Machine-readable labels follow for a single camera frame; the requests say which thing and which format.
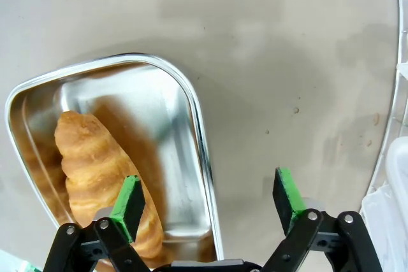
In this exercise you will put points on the stainless steel rectangular container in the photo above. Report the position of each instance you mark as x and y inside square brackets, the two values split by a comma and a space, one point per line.
[178, 157]

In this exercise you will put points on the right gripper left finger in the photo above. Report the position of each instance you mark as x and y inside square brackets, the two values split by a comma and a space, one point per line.
[127, 205]

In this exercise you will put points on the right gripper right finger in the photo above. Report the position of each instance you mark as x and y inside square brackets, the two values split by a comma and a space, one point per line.
[288, 198]

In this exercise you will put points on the golden brown croissant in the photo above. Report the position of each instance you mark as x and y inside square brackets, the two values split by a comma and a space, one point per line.
[89, 157]

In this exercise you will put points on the translucent white container lid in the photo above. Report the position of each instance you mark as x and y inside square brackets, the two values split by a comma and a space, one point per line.
[398, 163]

